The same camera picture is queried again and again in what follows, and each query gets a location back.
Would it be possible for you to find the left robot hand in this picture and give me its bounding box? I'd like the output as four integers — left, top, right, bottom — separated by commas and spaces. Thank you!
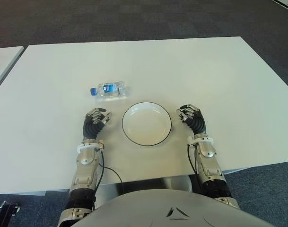
83, 107, 113, 140

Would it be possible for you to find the white side table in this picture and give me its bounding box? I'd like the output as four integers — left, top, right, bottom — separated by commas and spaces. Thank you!
0, 46, 25, 95

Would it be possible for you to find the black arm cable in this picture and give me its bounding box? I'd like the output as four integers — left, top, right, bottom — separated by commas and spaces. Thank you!
187, 143, 202, 190
93, 148, 123, 210

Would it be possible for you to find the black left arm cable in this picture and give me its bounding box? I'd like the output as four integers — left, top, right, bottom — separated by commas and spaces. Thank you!
93, 148, 123, 210

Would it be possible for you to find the silver robot torso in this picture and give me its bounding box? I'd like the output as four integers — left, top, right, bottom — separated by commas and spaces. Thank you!
72, 176, 276, 227

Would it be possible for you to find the clear water bottle blue cap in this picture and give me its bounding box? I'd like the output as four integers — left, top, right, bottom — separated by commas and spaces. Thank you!
90, 81, 128, 99

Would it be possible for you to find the black metal stand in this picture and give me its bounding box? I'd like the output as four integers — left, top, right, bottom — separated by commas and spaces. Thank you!
0, 201, 22, 227

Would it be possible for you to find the white plate black rim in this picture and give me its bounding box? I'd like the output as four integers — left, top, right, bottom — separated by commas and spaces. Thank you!
122, 101, 172, 145

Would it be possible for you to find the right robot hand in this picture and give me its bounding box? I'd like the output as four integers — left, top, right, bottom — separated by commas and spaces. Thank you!
176, 103, 208, 136

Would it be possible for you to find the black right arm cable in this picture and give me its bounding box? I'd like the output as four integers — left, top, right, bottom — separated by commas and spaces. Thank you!
187, 143, 202, 190

